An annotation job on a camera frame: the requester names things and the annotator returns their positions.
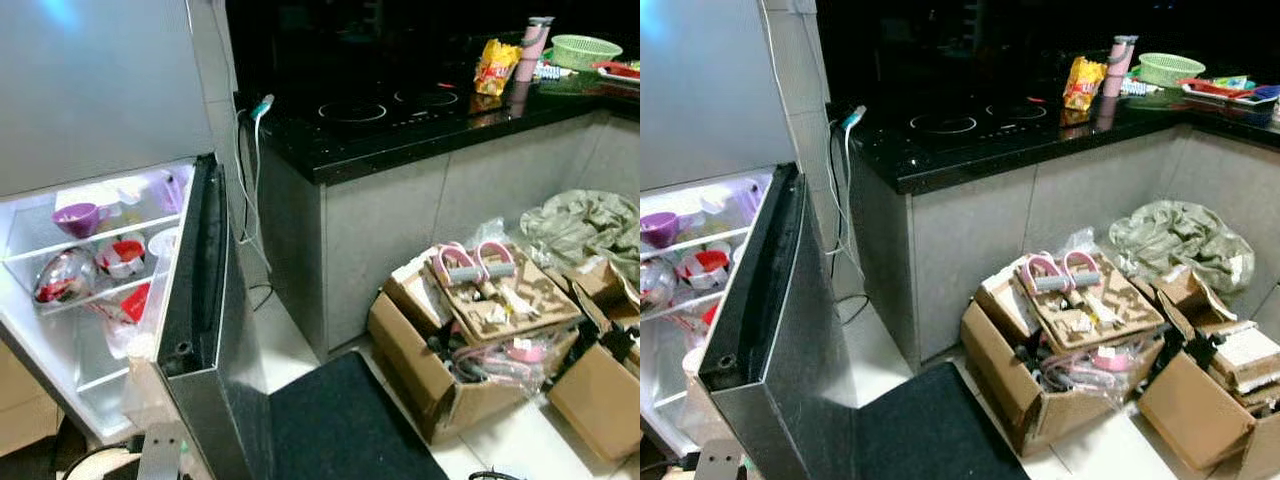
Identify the pink tumbler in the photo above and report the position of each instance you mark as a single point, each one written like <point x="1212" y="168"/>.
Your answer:
<point x="1119" y="68"/>
<point x="533" y="50"/>

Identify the black floor mat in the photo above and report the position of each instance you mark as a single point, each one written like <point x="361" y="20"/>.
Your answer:
<point x="340" y="420"/>
<point x="930" y="430"/>

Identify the black kitchen countertop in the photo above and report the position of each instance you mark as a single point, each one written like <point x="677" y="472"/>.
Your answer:
<point x="420" y="130"/>
<point x="1000" y="145"/>

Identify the open plain cardboard box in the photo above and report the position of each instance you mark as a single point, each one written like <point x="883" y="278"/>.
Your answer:
<point x="1195" y="415"/>
<point x="600" y="400"/>

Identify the shiny foil bag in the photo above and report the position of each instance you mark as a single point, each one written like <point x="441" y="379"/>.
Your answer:
<point x="62" y="278"/>
<point x="655" y="285"/>

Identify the white blue tube pack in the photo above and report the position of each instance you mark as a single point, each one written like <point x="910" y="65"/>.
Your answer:
<point x="1142" y="87"/>
<point x="558" y="71"/>

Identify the brown cardboard insert tray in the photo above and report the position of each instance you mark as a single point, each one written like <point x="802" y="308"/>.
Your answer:
<point x="520" y="305"/>
<point x="1110" y="315"/>

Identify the silver fridge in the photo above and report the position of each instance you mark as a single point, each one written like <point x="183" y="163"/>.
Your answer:
<point x="60" y="100"/>
<point x="700" y="90"/>

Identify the green plastic basket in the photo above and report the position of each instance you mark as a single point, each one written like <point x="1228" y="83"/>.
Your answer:
<point x="585" y="52"/>
<point x="1172" y="70"/>

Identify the grey green crumpled cloth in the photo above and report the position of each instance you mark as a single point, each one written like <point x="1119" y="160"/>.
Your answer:
<point x="585" y="230"/>
<point x="1180" y="240"/>

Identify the red white bowl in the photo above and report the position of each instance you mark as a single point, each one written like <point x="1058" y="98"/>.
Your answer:
<point x="122" y="258"/>
<point x="705" y="267"/>

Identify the large printed cardboard box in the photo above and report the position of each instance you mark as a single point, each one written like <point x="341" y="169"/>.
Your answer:
<point x="1000" y="385"/>
<point x="410" y="370"/>

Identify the red packet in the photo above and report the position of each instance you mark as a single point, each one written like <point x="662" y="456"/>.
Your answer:
<point x="710" y="315"/>
<point x="135" y="302"/>

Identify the yellow snack bag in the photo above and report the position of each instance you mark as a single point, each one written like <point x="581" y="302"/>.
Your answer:
<point x="1084" y="84"/>
<point x="497" y="68"/>

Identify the purple translucent jug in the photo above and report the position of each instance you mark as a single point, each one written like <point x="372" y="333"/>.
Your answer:
<point x="165" y="190"/>
<point x="752" y="200"/>

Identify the red tray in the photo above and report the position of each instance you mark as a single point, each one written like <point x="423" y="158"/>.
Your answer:
<point x="1230" y="92"/>
<point x="620" y="70"/>

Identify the clear bag with pink items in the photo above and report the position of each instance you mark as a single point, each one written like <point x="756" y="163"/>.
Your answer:
<point x="1090" y="370"/>
<point x="500" y="365"/>

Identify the purple cup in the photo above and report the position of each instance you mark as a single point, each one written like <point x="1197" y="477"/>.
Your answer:
<point x="78" y="220"/>
<point x="658" y="230"/>

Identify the silver freezer door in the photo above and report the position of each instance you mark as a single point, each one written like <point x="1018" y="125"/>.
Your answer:
<point x="710" y="90"/>
<point x="90" y="90"/>

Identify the silver fridge compartment door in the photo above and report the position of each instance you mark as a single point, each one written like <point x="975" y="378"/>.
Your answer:
<point x="790" y="360"/>
<point x="215" y="330"/>

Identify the black induction hob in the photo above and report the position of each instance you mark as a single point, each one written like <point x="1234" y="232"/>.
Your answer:
<point x="980" y="115"/>
<point x="390" y="105"/>

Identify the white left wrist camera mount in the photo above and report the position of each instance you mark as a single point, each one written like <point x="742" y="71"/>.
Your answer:
<point x="720" y="462"/>
<point x="160" y="455"/>

